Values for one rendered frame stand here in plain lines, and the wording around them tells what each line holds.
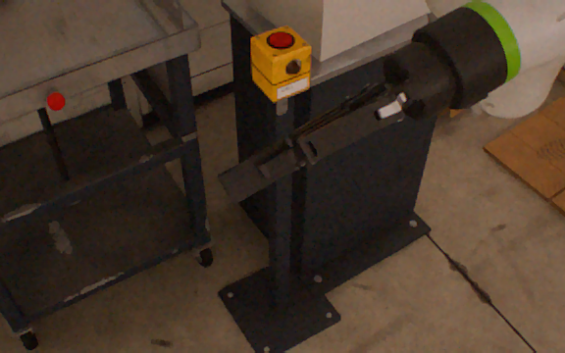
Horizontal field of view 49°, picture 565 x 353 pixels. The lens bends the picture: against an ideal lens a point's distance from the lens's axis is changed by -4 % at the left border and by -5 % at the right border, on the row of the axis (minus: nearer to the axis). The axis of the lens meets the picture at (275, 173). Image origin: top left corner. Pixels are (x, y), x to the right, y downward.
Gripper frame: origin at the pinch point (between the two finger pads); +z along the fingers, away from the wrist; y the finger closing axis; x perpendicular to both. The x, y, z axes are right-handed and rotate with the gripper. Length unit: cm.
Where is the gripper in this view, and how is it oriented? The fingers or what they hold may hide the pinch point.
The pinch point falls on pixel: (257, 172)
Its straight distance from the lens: 60.6
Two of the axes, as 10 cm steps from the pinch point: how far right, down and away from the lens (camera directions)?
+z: -8.6, 4.9, -1.3
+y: -2.0, -0.9, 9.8
